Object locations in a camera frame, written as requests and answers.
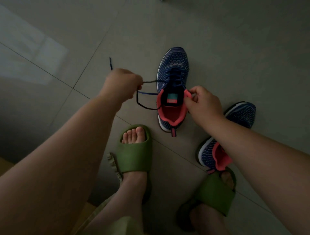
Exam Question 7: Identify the person's left forearm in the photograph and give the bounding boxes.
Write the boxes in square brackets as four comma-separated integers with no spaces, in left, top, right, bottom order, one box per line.
[0,96,119,235]

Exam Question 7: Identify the hanging drawstring cord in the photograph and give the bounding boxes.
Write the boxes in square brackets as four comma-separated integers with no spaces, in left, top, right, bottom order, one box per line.
[107,152,123,186]

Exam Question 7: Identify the green foam slipper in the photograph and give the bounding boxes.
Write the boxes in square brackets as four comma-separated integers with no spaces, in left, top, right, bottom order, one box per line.
[116,124,153,205]
[176,167,237,233]

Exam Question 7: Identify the person's left hand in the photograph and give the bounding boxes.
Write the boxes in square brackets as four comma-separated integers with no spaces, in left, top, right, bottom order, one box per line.
[100,68,144,112]

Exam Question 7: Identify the olive green shorts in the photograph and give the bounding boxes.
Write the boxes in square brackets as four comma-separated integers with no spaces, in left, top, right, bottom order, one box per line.
[77,193,143,235]

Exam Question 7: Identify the person's right forearm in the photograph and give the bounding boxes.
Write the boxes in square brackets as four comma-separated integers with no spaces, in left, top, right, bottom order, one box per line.
[208,116,310,235]

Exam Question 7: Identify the person's left leg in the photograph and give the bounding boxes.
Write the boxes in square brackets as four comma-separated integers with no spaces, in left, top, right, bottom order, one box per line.
[85,127,148,235]

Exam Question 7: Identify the blue knit sneaker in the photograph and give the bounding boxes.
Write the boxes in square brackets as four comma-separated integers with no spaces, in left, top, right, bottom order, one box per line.
[196,101,257,174]
[156,46,193,138]

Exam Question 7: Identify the person's leg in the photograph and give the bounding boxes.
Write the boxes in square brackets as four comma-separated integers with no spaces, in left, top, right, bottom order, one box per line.
[190,170,234,235]
[85,127,148,235]

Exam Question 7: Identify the person's right leg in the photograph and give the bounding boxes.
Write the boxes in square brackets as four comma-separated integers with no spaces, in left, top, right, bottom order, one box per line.
[190,170,234,235]

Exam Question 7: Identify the person's right hand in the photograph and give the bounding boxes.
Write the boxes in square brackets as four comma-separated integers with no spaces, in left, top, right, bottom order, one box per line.
[183,85,226,132]

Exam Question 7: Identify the dark blue shoelace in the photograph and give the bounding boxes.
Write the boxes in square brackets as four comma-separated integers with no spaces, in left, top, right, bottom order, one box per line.
[109,57,189,111]

